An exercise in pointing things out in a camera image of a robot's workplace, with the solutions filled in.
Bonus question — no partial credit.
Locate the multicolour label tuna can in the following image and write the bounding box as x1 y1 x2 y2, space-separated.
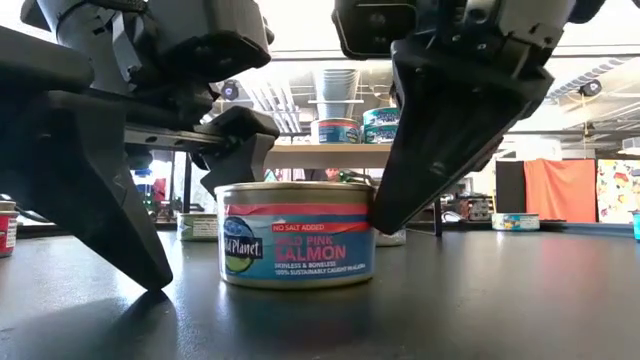
491 212 541 232

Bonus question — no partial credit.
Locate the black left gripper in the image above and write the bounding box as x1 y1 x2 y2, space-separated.
19 0 280 199

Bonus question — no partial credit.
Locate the black ceiling camera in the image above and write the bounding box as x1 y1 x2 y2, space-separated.
578 78 604 99
219 79 240 101

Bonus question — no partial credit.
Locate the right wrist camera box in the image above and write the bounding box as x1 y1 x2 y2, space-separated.
331 0 419 62

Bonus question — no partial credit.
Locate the black table mat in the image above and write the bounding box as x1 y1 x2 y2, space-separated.
0 227 640 360

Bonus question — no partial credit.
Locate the Wild Planet salmon can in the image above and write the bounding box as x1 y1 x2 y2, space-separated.
213 180 377 291
309 117 363 146

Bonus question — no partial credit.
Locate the black panel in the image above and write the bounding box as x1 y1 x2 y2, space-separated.
494 159 526 215

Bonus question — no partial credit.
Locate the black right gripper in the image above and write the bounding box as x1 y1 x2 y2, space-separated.
370 0 576 236

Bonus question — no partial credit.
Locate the floral cloth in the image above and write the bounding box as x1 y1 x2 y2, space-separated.
596 158 640 213

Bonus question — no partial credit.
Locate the red label can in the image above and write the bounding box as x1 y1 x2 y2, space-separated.
0 210 20 259

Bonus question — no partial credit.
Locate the silver air duct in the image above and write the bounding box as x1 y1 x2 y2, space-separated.
319 68 362 121

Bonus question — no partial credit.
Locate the white ribbed duct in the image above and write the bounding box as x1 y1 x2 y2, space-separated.
547 57 626 101

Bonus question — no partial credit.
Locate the orange cloth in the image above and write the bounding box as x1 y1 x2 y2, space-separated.
523 157 598 224

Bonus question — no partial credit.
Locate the green label gold lid can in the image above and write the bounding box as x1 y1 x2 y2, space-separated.
175 213 219 243

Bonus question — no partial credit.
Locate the wooden shelf with black legs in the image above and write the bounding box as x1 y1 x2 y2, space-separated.
180 143 444 239

